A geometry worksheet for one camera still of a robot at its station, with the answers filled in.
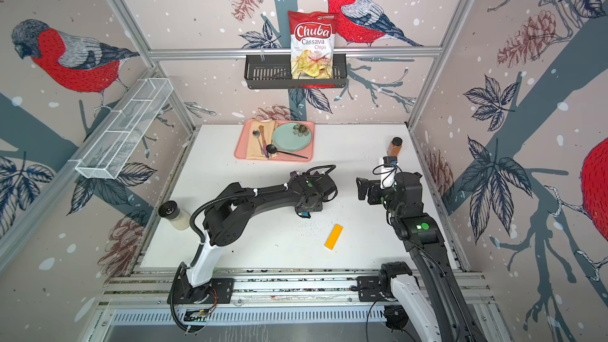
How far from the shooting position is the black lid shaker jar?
2.66 ft

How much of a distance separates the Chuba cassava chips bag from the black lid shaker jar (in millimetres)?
651

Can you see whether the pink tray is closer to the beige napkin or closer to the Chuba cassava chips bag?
the beige napkin

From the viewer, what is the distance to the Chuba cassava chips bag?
85 cm
